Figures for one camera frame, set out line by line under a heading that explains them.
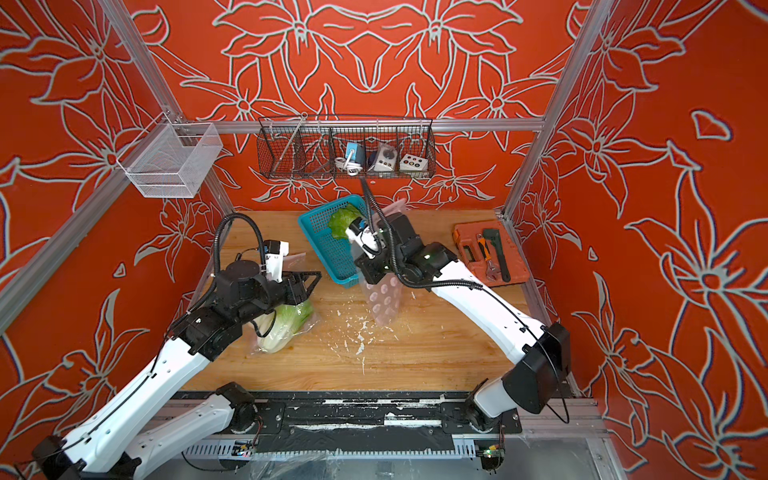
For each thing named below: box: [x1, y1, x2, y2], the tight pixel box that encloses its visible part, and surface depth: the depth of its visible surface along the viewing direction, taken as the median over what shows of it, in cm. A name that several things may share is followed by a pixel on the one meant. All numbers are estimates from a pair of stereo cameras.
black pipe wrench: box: [483, 229, 511, 283], surface depth 102 cm
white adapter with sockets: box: [367, 144, 398, 172], surface depth 93 cm
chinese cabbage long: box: [254, 299, 314, 353], surface depth 81 cm
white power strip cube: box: [399, 154, 428, 172], surface depth 96 cm
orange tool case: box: [453, 220, 531, 287], surface depth 103 cm
